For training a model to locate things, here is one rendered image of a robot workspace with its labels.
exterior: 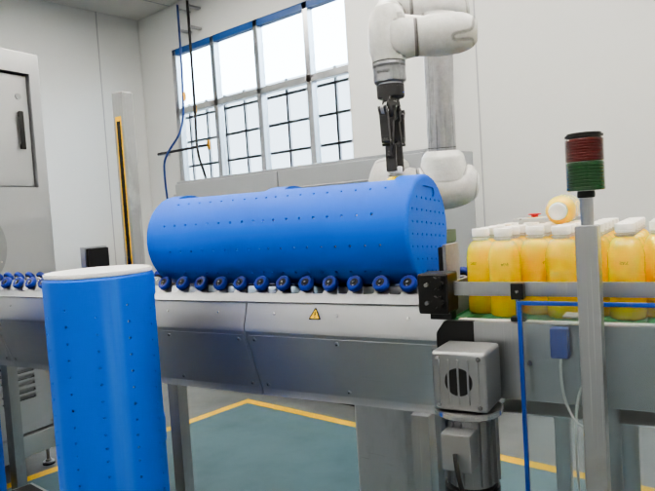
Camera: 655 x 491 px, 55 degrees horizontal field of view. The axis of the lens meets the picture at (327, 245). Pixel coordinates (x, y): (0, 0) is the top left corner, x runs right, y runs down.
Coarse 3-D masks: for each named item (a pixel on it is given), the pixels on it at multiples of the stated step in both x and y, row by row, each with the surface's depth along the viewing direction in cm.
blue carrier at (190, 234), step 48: (288, 192) 175; (336, 192) 165; (384, 192) 157; (432, 192) 167; (192, 240) 185; (240, 240) 176; (288, 240) 168; (336, 240) 161; (384, 240) 154; (432, 240) 165
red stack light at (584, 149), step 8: (600, 136) 107; (568, 144) 108; (576, 144) 107; (584, 144) 106; (592, 144) 106; (600, 144) 107; (568, 152) 108; (576, 152) 107; (584, 152) 106; (592, 152) 106; (600, 152) 107; (568, 160) 108; (576, 160) 107; (584, 160) 106; (592, 160) 106; (600, 160) 108
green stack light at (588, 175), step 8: (568, 168) 109; (576, 168) 107; (584, 168) 107; (592, 168) 106; (600, 168) 107; (568, 176) 109; (576, 176) 107; (584, 176) 107; (592, 176) 106; (600, 176) 107; (568, 184) 109; (576, 184) 108; (584, 184) 107; (592, 184) 106; (600, 184) 107
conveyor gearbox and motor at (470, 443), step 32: (448, 352) 125; (480, 352) 123; (448, 384) 125; (480, 384) 122; (448, 416) 124; (480, 416) 123; (448, 448) 122; (480, 448) 125; (448, 480) 128; (480, 480) 125
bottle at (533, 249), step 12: (528, 240) 137; (540, 240) 136; (528, 252) 136; (540, 252) 135; (528, 264) 136; (540, 264) 135; (528, 276) 136; (540, 276) 135; (528, 300) 137; (540, 300) 136
